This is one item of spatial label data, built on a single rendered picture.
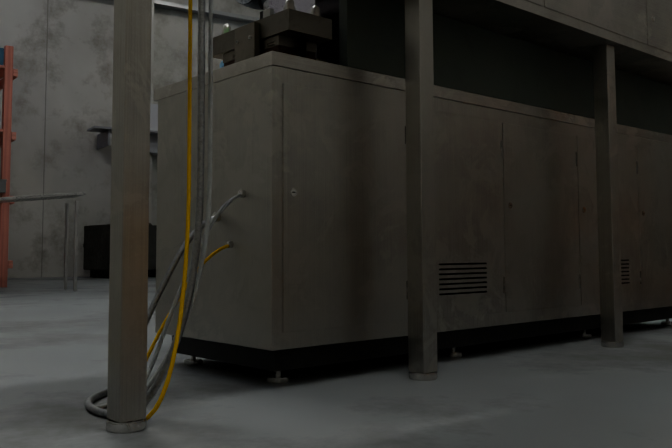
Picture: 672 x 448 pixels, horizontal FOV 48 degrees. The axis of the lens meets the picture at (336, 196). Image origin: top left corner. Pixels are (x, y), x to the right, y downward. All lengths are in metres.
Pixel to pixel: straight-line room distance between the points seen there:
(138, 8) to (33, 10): 10.51
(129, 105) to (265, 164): 0.55
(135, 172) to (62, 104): 10.35
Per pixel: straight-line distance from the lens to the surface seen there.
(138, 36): 1.68
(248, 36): 2.26
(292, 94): 2.11
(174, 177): 2.47
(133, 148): 1.63
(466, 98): 2.65
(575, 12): 2.89
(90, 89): 12.10
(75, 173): 11.86
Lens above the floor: 0.36
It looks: 4 degrees up
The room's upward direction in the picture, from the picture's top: straight up
